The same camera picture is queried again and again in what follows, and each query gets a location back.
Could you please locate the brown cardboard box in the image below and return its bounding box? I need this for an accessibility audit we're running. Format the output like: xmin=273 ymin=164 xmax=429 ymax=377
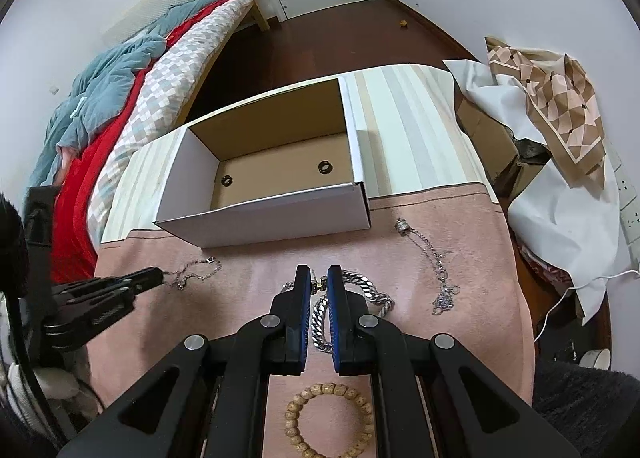
xmin=454 ymin=96 xmax=553 ymax=201

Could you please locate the silver necklace with pendant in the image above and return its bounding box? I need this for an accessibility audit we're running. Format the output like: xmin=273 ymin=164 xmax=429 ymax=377
xmin=394 ymin=217 xmax=459 ymax=317

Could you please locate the blue-grey quilt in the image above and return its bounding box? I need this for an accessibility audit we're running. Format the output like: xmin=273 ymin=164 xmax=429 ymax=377
xmin=31 ymin=0 xmax=257 ymax=189

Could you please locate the wooden bead bracelet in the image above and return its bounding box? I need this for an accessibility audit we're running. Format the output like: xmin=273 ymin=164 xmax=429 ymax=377
xmin=284 ymin=382 xmax=376 ymax=458

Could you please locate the white cable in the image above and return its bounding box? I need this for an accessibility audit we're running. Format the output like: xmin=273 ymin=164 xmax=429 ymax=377
xmin=531 ymin=265 xmax=640 ymax=345

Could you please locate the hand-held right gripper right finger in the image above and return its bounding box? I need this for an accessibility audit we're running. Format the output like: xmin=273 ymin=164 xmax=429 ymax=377
xmin=326 ymin=265 xmax=582 ymax=458

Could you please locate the white tape roll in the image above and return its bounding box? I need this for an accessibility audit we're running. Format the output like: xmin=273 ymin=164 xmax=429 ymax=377
xmin=576 ymin=347 xmax=614 ymax=372

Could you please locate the checkered quilt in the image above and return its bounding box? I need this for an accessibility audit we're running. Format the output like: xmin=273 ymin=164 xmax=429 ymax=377
xmin=86 ymin=0 xmax=257 ymax=245

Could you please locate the thin silver chain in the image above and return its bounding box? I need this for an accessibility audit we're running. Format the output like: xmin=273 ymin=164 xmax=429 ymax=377
xmin=162 ymin=256 xmax=224 ymax=291

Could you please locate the white sheet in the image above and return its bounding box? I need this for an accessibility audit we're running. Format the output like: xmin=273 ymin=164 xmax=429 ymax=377
xmin=442 ymin=58 xmax=632 ymax=326

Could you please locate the white cardboard box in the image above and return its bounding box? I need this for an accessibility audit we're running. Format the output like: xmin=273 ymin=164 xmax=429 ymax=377
xmin=152 ymin=78 xmax=372 ymax=250

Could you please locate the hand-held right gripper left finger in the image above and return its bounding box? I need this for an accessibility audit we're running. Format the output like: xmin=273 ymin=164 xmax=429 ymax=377
xmin=57 ymin=265 xmax=314 ymax=458

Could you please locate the brown patterned scarf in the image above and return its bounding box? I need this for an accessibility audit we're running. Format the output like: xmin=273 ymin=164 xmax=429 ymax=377
xmin=484 ymin=36 xmax=610 ymax=185

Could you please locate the pink and striped tablecloth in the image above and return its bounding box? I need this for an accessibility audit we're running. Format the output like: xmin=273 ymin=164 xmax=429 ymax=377
xmin=87 ymin=62 xmax=540 ymax=458

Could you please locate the thick silver chain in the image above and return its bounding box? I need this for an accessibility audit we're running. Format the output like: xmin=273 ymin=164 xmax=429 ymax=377
xmin=282 ymin=268 xmax=396 ymax=354

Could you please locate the wooden bed frame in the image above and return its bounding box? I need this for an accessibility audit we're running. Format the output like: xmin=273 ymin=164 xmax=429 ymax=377
xmin=235 ymin=2 xmax=272 ymax=32

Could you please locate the dark fuzzy cloth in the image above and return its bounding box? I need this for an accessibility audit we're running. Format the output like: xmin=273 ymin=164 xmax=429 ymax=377
xmin=529 ymin=360 xmax=640 ymax=458

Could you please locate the white power strip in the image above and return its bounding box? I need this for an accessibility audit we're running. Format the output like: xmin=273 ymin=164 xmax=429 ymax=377
xmin=611 ymin=150 xmax=640 ymax=269

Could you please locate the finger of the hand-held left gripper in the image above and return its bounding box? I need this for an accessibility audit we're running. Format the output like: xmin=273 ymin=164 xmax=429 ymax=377
xmin=42 ymin=287 xmax=138 ymax=352
xmin=50 ymin=266 xmax=167 ymax=309

